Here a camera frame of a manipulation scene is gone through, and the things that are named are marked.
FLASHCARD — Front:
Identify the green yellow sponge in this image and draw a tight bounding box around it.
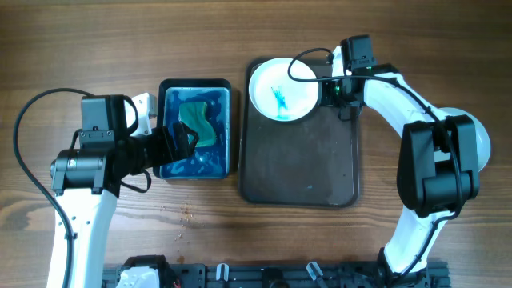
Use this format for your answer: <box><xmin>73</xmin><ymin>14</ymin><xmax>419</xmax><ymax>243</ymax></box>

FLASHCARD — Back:
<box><xmin>178</xmin><ymin>102</ymin><xmax>217</xmax><ymax>147</ymax></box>

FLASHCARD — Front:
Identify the white plate blue stain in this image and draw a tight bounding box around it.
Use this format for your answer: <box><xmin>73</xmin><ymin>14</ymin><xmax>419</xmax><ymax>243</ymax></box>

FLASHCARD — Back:
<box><xmin>249</xmin><ymin>58</ymin><xmax>319</xmax><ymax>122</ymax></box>

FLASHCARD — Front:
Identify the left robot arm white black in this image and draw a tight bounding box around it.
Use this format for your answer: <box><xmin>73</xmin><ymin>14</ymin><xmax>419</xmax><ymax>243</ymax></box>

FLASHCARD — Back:
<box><xmin>47</xmin><ymin>122</ymin><xmax>200</xmax><ymax>287</ymax></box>

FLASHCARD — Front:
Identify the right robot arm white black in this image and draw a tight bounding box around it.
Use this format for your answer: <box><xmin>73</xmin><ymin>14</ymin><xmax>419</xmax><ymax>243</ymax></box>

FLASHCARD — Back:
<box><xmin>322</xmin><ymin>64</ymin><xmax>490</xmax><ymax>287</ymax></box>

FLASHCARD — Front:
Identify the black tray with blue water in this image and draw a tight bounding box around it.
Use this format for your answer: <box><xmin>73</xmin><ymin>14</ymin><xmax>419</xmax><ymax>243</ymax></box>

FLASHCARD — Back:
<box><xmin>153</xmin><ymin>78</ymin><xmax>231</xmax><ymax>180</ymax></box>

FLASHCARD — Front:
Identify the brown serving tray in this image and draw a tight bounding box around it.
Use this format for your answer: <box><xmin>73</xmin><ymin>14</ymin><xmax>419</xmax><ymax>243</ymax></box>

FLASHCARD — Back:
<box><xmin>238</xmin><ymin>58</ymin><xmax>360</xmax><ymax>209</ymax></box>

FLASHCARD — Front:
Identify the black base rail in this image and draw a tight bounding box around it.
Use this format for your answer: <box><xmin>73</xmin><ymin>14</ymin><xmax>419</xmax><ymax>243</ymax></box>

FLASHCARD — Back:
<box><xmin>101</xmin><ymin>255</ymin><xmax>451</xmax><ymax>288</ymax></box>

